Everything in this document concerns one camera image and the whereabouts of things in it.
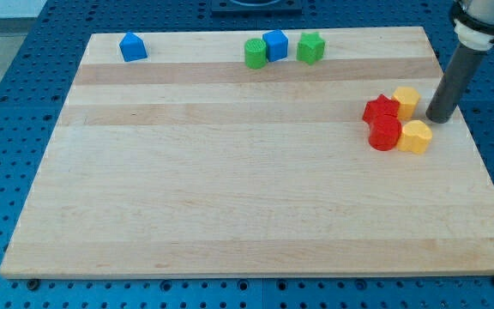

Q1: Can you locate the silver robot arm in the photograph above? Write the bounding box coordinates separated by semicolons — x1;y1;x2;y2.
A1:
425;0;494;124

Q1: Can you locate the red star block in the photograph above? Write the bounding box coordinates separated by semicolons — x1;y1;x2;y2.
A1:
362;94;400;124

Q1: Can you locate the wooden board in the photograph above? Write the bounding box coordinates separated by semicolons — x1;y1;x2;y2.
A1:
0;27;494;280

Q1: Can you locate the blue cube block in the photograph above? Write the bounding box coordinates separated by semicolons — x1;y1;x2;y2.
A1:
262;30;289;62

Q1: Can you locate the yellow heart block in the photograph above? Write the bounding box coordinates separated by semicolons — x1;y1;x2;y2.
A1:
396;120;433;155

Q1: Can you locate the green cylinder block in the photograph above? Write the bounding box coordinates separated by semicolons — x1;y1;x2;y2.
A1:
244;38;267;70

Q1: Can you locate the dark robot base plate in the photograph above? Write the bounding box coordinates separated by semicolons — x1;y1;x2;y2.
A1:
209;0;303;15

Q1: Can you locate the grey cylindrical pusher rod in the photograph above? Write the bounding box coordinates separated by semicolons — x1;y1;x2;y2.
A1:
425;43;487;124

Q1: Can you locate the blue pentagon block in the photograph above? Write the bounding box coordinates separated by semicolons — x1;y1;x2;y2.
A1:
119;32;148;62

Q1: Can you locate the green star block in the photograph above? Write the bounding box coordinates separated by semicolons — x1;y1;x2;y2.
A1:
296;32;326;65

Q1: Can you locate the yellow hexagon block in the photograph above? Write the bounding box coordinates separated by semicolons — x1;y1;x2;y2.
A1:
392;87;421;121

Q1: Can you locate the red cylinder block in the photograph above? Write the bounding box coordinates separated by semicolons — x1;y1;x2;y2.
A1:
368;115;402;151

